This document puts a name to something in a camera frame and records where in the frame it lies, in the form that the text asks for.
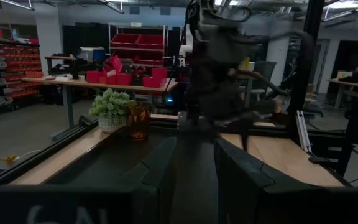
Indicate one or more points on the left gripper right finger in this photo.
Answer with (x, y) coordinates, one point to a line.
(238, 177)

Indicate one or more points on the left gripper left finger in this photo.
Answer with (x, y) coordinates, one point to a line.
(157, 174)

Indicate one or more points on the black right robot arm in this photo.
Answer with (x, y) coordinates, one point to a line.
(216, 62)

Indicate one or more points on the black serving tray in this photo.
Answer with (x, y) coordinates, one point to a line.
(104, 161)

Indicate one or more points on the amber ribbed glass cup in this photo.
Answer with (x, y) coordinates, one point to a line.
(138, 119)

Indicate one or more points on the silver aluminium extrusion piece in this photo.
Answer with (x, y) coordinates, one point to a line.
(303, 132)

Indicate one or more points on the green plant in white pot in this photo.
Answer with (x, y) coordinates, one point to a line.
(110, 105)

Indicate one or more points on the black table clamp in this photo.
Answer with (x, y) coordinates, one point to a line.
(319, 160)

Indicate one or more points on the small red bin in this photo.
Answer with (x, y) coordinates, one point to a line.
(152, 82)
(124, 79)
(92, 76)
(114, 63)
(159, 72)

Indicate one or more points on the yellow bottle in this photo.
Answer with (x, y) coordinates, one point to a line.
(246, 63)

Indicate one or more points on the wooden workbench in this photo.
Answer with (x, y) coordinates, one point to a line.
(73, 83)

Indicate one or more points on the metal shelf rack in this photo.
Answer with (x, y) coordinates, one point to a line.
(137, 51)

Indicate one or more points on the black equipment stand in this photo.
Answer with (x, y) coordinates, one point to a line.
(357, 124)

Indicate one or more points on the blue plastic container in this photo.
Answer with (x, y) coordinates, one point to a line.
(99, 55)

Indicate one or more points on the large red storage bin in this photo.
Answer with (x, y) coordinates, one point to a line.
(124, 40)
(150, 41)

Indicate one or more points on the white plastic container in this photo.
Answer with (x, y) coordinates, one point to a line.
(85, 53)

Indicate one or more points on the wooden desk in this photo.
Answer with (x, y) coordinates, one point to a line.
(350, 85)

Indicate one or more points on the ceiling light strip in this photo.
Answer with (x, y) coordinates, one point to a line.
(114, 6)
(17, 4)
(350, 9)

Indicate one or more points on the black aluminium rig frame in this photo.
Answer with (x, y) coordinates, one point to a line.
(303, 77)

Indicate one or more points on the wall rack of parts bins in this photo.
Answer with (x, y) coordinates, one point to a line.
(17, 68)

